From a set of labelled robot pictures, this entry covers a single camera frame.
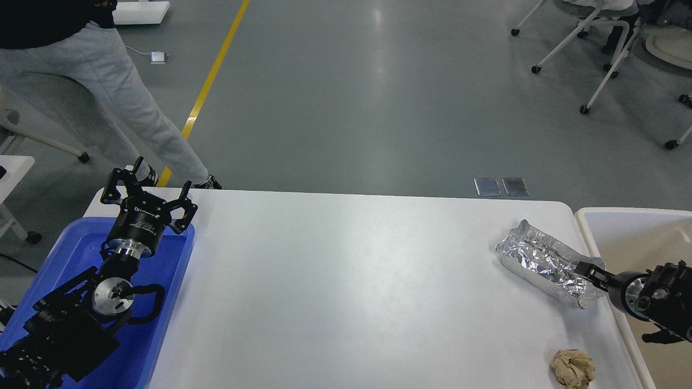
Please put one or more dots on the metal floor plate left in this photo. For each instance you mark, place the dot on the metal floor plate left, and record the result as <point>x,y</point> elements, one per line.
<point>487,187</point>

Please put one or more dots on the white foam block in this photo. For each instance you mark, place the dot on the white foam block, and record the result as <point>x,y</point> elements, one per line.
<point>141,12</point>

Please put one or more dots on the white side table left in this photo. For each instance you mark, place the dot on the white side table left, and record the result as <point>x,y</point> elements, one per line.
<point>14,169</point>

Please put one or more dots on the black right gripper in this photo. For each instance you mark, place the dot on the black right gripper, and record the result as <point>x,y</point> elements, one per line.
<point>623,288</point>

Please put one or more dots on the metal floor plate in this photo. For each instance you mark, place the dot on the metal floor plate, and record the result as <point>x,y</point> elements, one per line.
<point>515,187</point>
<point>487,187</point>

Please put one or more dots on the aluminium foil container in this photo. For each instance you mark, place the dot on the aluminium foil container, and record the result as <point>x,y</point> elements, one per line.
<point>549,265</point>

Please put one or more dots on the metal floor plate right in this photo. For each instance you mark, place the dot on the metal floor plate right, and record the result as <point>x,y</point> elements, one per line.
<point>515,187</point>

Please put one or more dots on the beige plastic bin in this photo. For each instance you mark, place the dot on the beige plastic bin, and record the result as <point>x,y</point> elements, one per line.
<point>637,240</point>

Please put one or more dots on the white chair base left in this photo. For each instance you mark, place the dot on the white chair base left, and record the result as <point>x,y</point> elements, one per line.
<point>13,135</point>

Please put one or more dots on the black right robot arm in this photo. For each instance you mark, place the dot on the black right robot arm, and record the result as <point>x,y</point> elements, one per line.
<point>661,296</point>

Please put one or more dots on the person in grey trousers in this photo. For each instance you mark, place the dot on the person in grey trousers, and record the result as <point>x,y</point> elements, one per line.
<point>67,60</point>

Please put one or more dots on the white rolling chair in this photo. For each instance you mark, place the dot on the white rolling chair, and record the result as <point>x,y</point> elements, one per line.
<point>659,34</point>
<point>589,13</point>

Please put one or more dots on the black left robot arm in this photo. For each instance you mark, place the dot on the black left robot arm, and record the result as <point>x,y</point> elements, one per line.
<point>73,329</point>

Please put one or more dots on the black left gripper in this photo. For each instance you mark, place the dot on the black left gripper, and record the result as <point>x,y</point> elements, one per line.
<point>137,226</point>

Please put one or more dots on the white power adapter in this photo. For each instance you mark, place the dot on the white power adapter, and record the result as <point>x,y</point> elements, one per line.
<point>154,57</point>

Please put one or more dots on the crumpled brown paper ball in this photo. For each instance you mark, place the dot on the crumpled brown paper ball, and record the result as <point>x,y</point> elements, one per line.
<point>573,368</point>

